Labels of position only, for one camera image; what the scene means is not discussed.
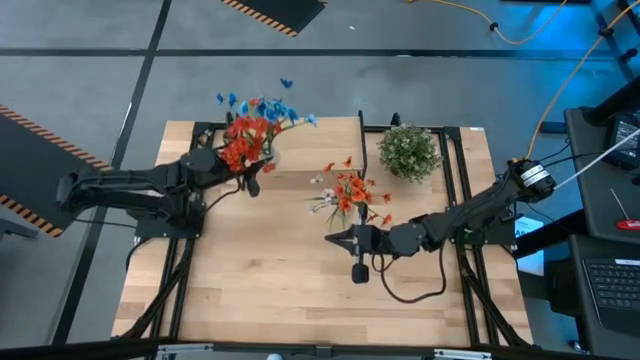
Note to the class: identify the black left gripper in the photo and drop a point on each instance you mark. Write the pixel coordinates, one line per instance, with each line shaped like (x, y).
(200, 162)

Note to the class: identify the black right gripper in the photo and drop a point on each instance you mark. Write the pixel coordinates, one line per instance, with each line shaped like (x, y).
(375, 240)

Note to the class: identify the curvy clear glass vase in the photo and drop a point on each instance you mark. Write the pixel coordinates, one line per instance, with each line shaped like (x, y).
(274, 156)

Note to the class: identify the red artificial flower bunch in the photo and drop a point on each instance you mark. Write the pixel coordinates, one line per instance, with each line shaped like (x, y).
(245, 142)

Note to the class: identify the orange artificial flower bunch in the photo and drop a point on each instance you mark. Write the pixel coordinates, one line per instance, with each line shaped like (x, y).
(356, 192)

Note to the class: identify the white artificial flower bunch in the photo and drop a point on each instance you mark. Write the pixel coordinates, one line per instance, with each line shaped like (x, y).
(327, 192)

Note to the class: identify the blue artificial flower bunch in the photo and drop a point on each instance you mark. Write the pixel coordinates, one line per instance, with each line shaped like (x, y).
(272, 111)

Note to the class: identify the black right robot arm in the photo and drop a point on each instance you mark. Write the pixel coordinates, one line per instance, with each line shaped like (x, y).
(465, 215)

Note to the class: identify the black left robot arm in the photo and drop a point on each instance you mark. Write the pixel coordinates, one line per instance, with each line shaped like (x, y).
(115, 190)

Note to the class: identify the green potted plant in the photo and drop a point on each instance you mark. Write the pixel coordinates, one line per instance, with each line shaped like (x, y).
(409, 152)

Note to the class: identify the black silver crossbar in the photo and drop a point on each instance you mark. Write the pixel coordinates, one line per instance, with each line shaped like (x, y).
(320, 350)

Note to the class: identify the black mat with striped edge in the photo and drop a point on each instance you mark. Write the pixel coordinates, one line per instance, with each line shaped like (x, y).
(40, 150)
(280, 10)

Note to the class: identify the white paper sheet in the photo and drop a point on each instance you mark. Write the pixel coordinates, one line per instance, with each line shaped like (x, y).
(532, 262)

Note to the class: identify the black side desk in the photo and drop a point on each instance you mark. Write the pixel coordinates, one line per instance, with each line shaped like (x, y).
(595, 210)

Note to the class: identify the gray metal leg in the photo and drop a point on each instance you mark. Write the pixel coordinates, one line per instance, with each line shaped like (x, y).
(10, 227)

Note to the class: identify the black laptop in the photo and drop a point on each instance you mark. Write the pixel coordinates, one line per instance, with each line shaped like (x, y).
(615, 290)

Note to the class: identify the black power adapter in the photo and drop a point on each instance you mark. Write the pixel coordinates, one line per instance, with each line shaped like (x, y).
(625, 142)

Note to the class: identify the black thick pole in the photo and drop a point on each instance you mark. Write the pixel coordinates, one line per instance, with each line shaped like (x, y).
(615, 100)

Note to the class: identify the wooden shelf with black frame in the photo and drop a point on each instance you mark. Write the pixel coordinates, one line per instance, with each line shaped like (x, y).
(320, 145)

